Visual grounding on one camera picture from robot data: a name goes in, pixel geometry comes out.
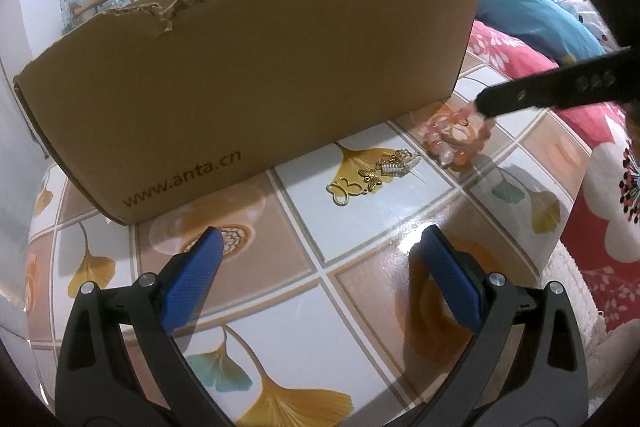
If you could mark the brown cardboard box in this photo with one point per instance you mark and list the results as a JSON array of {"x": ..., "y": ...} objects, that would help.
[{"x": 148, "y": 107}]

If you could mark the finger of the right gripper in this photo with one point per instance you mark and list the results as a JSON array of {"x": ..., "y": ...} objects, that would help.
[{"x": 607, "y": 78}]

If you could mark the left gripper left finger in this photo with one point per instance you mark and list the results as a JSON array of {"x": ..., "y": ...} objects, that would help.
[{"x": 119, "y": 364}]

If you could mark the white fluffy rug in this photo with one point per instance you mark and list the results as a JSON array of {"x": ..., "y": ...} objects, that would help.
[{"x": 561, "y": 267}]

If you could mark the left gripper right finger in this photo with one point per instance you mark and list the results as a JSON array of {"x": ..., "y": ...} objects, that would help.
[{"x": 547, "y": 383}]

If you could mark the blue plush pillow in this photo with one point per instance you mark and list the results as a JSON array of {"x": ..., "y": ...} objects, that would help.
[{"x": 543, "y": 25}]

